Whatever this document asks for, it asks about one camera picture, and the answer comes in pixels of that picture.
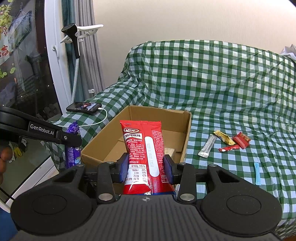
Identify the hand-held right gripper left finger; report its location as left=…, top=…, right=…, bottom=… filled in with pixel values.
left=53, top=153, right=129, bottom=204

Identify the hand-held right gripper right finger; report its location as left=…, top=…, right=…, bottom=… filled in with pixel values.
left=163, top=155, right=245, bottom=203

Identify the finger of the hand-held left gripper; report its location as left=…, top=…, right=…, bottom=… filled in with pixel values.
left=55, top=130, right=83, bottom=148

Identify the purple snack packet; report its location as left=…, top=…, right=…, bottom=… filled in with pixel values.
left=65, top=120, right=82, bottom=169

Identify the long red snack packet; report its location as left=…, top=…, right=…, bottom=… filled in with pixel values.
left=120, top=120, right=176, bottom=195

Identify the brown cardboard box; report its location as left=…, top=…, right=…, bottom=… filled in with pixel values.
left=81, top=105, right=192, bottom=183

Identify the small red stick packet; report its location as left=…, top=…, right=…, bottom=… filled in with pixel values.
left=219, top=145, right=240, bottom=153

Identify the red and yellow candy packet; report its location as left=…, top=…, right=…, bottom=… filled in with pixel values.
left=232, top=132, right=251, bottom=149

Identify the person's left hand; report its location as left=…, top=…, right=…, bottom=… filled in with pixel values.
left=0, top=147, right=14, bottom=185

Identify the black smartphone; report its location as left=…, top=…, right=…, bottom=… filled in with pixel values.
left=66, top=101, right=102, bottom=115

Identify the silver stick packet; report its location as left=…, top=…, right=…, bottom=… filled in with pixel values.
left=198, top=134, right=216, bottom=158

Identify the yellow snack packet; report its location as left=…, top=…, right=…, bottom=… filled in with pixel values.
left=213, top=130, right=236, bottom=145

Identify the white framed glass door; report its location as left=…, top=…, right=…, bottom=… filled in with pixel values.
left=0, top=0, right=74, bottom=209

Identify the light blue stick packet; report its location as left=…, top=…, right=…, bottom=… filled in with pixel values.
left=254, top=162, right=261, bottom=185

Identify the red paper window decoration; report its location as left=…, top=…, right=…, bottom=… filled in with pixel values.
left=0, top=0, right=14, bottom=65

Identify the green checked blanket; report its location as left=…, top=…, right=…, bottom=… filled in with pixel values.
left=45, top=40, right=296, bottom=234

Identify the person's blue clothing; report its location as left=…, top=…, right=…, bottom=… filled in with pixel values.
left=0, top=205, right=18, bottom=241

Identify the white plastic hanger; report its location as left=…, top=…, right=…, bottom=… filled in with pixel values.
left=60, top=24, right=104, bottom=44

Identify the white charging cable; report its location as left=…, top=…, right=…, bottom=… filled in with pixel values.
left=50, top=107, right=108, bottom=127

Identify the black garment steamer with hose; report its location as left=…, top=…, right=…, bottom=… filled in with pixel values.
left=61, top=23, right=81, bottom=103

